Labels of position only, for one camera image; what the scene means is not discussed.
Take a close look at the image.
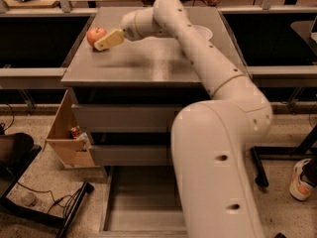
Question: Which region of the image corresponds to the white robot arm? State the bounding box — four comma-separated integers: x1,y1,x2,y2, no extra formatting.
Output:
94,0,272,238

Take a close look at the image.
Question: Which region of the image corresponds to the black cable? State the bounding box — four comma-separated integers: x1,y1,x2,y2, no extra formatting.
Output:
0,162,82,216

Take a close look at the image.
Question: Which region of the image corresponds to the red apple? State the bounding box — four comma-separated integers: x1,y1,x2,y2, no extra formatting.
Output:
86,27,107,47

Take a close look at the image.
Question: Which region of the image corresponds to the cardboard box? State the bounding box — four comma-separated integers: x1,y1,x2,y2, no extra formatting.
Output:
46,91,94,168

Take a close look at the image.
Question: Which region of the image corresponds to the grey middle drawer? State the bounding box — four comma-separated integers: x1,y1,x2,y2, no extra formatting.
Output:
89,145,172,166

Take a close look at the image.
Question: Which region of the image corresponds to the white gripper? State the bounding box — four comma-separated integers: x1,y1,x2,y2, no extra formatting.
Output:
94,12,142,52

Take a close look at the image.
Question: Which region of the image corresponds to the black table leg frame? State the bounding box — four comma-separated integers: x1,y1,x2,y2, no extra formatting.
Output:
251,125,317,188

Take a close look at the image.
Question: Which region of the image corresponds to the grey top drawer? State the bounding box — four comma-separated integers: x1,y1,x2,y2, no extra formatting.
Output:
71,104,181,133

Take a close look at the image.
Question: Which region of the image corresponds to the grey open bottom drawer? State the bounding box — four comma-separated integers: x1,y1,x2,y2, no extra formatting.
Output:
89,166,188,238

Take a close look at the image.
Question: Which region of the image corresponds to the white ceramic bowl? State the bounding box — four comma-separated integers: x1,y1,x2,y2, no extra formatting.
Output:
194,25,213,41

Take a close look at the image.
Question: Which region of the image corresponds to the grey drawer cabinet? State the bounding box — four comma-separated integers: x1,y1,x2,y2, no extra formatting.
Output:
60,6,252,180

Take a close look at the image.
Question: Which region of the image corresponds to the red snack packet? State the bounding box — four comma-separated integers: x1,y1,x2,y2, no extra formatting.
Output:
70,126,81,139

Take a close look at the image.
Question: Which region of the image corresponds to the clear plastic bottle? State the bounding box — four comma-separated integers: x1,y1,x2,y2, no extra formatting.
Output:
21,191,43,207

